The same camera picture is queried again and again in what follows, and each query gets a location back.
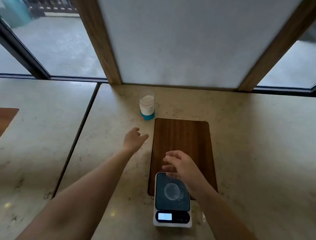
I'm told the person's left hand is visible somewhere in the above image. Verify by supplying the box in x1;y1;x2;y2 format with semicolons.
123;127;149;156

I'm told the person's right hand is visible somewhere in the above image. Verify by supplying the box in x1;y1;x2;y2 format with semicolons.
162;150;207;193

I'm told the person's left forearm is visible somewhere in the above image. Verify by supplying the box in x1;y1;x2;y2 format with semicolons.
15;148;135;240

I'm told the person's right forearm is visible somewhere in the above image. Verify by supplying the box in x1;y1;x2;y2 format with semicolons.
190;179;258;240

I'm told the small clear round dish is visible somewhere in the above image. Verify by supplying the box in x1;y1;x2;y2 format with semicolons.
164;183;181;201

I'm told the glass jar with white powder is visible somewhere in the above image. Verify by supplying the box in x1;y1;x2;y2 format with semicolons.
138;90;156;121

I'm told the dark wooden cutting board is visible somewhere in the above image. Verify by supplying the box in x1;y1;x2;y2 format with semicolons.
148;118;218;201

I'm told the white digital kitchen scale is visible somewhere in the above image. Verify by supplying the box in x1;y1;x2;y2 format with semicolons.
153;172;193;228

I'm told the white frosted panel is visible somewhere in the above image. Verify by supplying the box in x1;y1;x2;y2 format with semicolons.
97;0;303;89

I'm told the brown wooden board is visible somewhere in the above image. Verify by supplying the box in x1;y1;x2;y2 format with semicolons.
0;108;19;137

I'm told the dark railing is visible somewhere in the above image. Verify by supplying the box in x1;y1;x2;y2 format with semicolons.
26;0;80;14

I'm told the teal bin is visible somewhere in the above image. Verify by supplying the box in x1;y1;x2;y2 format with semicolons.
0;0;32;28

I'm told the wooden post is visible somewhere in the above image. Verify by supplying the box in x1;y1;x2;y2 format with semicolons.
237;0;316;92
74;0;123;85

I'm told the black window frame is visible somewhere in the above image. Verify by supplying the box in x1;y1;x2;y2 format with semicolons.
252;84;316;97
0;18;109;83

